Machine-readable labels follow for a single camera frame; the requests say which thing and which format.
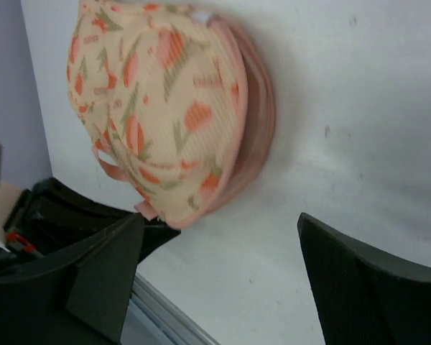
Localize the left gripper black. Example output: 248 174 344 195
4 178 130 255

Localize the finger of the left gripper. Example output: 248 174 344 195
138 218 181 263

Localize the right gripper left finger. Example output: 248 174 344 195
0 213 144 344

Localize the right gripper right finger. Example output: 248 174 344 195
297 213 431 344

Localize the floral mesh laundry bag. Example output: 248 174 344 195
66 1 275 229

